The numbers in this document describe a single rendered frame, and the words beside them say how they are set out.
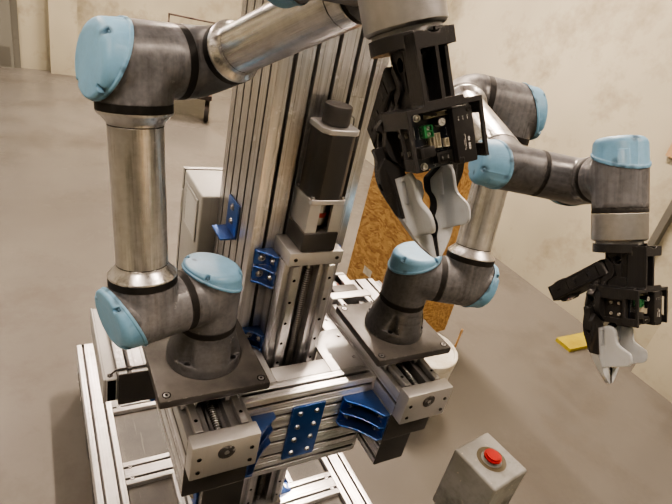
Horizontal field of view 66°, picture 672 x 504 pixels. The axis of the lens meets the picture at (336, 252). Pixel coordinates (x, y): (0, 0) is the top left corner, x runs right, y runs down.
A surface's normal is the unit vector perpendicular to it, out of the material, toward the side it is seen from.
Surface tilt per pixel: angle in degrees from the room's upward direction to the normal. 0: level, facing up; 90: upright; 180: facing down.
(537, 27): 90
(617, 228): 77
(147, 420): 0
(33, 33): 90
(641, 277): 90
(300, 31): 128
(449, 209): 105
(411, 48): 109
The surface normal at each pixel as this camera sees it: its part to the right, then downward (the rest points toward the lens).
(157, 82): 0.83, 0.27
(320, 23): -0.40, 0.83
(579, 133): -0.87, 0.05
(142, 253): 0.38, 0.36
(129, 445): 0.21, -0.86
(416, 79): -0.94, 0.26
